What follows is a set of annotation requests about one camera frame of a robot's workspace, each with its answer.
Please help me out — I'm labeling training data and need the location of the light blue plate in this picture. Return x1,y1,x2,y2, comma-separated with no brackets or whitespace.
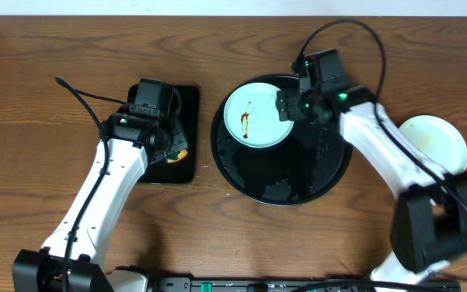
223,83,293,148
399,115,467,174

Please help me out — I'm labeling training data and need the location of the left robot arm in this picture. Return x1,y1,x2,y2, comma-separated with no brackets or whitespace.
12,113,187,291

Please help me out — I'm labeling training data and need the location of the green and yellow sponge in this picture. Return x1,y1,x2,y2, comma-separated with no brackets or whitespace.
167,149,188,164

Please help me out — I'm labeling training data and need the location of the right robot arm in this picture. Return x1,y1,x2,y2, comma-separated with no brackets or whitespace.
276,86,467,285

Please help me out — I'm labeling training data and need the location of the round black serving tray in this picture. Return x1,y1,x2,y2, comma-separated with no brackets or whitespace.
209,73,353,206

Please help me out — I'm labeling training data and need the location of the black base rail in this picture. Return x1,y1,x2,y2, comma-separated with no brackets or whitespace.
107,267,460,292

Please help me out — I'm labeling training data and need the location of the black rectangular tray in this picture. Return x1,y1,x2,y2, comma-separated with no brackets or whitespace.
138,85,199,184

